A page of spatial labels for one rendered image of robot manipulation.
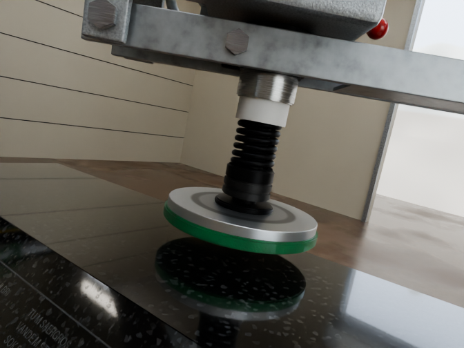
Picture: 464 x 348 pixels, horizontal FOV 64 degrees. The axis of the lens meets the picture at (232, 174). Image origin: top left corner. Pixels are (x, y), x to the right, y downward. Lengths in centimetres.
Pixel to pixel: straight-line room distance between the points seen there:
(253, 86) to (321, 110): 530
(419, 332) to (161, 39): 43
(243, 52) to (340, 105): 523
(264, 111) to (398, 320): 28
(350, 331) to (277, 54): 31
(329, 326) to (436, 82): 31
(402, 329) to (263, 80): 32
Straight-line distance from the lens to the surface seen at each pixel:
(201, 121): 706
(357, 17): 45
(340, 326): 40
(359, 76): 49
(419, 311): 51
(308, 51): 48
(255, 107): 49
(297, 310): 41
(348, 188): 556
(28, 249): 48
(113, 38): 47
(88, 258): 44
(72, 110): 588
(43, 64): 566
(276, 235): 45
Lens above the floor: 102
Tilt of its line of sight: 8 degrees down
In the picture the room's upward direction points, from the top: 11 degrees clockwise
